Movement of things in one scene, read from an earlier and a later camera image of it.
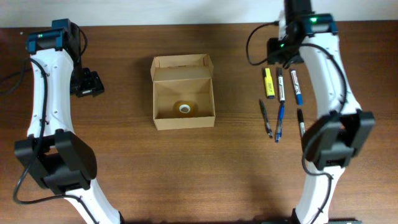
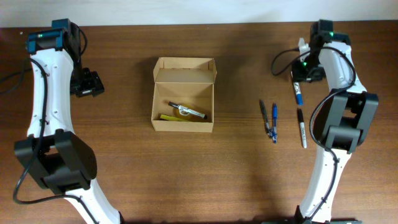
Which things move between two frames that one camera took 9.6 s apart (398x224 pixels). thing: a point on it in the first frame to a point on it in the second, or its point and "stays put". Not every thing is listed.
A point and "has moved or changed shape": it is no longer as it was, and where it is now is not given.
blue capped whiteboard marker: (299, 96) stays put
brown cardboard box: (183, 96) stays put
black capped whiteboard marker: (281, 87) to (185, 111)
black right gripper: (277, 58) to (308, 74)
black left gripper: (90, 88) stays put
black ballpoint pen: (269, 130) stays put
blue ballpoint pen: (280, 122) has moved or changed shape
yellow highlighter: (270, 87) to (171, 118)
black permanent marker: (301, 122) stays put
